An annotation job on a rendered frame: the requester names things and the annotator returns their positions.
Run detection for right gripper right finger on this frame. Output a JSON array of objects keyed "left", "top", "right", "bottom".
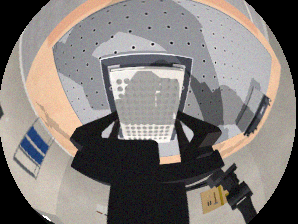
[{"left": 174, "top": 111, "right": 222, "bottom": 161}]

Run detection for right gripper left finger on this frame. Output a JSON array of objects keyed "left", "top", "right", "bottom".
[{"left": 73, "top": 111, "right": 120, "bottom": 139}]

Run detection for white well plate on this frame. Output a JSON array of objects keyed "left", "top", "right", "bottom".
[{"left": 110, "top": 67, "right": 184, "bottom": 143}]

